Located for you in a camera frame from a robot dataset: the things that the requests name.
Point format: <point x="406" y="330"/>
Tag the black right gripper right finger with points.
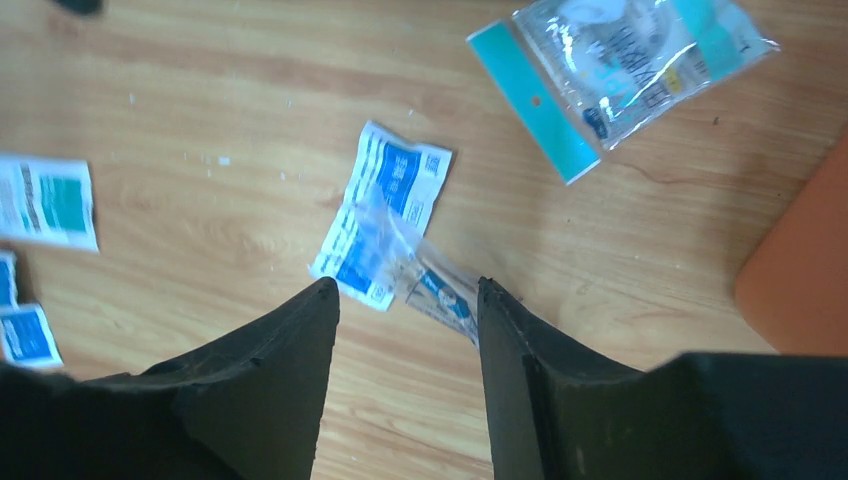
<point x="556" y="409"/>

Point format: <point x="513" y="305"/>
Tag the blue alcohol pad pair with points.
<point x="26" y="338"/>

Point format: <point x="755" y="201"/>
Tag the blue white wipe packets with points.
<point x="392" y="179"/>

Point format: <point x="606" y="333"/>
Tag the white teal gauze packet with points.
<point x="47" y="201"/>

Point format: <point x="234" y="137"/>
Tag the clear bag cotton swabs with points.
<point x="398" y="258"/>

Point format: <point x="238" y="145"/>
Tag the orange medicine box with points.
<point x="792" y="290"/>

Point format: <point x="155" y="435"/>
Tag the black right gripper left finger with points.
<point x="247" y="405"/>

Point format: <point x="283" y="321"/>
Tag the teal header tape bag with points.
<point x="583" y="76"/>

